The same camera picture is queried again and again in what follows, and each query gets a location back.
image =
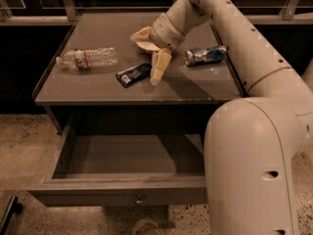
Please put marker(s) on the open grey top drawer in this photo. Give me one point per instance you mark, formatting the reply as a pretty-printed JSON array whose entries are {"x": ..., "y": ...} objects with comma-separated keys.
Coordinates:
[{"x": 111, "y": 170}]

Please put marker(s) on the clear plastic water bottle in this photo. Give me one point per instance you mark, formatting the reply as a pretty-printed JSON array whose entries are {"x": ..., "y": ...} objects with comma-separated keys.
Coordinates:
[{"x": 88, "y": 58}]

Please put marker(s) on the grey cabinet with flat top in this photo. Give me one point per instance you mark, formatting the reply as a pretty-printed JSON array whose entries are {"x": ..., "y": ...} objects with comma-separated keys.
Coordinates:
[{"x": 182, "y": 102}]

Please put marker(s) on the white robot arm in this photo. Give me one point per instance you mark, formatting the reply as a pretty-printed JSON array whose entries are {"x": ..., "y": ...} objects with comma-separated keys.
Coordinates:
[{"x": 249, "y": 142}]

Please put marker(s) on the black object at floor corner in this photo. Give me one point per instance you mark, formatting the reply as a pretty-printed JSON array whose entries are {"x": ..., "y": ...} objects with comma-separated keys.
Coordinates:
[{"x": 14, "y": 206}]

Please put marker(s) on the crushed blue silver can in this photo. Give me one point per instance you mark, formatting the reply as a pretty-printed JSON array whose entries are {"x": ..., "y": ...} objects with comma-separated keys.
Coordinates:
[{"x": 210, "y": 55}]

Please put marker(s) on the white paper bowl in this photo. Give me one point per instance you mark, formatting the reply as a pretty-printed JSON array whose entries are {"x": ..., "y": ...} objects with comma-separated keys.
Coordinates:
[{"x": 148, "y": 46}]

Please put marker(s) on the small metal drawer knob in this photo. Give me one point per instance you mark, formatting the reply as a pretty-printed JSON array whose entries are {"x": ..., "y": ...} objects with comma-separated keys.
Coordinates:
[{"x": 139, "y": 200}]

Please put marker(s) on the dark blue rxbar wrapper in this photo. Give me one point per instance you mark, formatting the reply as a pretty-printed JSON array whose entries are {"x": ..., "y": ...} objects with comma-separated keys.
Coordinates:
[{"x": 132, "y": 75}]

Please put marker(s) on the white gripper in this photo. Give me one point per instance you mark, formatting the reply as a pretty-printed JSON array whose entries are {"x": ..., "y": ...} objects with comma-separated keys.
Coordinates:
[{"x": 163, "y": 33}]

